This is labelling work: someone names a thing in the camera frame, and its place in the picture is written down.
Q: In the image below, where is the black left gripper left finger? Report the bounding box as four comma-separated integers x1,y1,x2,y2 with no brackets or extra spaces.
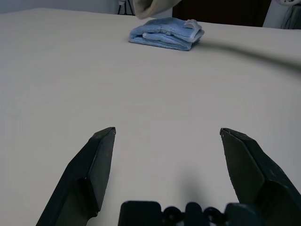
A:
36,127,116,226

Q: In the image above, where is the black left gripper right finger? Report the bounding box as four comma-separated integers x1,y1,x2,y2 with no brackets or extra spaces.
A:
220,128,301,226

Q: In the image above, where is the beige towel with white trim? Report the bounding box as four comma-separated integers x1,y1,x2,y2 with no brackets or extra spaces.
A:
132,0,183,19

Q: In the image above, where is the blue folded towel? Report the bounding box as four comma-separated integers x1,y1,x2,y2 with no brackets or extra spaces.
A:
128,16,205,51

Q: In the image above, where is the dark brown cabinet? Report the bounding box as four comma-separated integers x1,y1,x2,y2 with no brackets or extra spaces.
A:
172,0,272,27

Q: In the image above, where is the black tripod stand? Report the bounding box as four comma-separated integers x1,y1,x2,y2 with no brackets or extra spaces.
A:
117,0,136,16

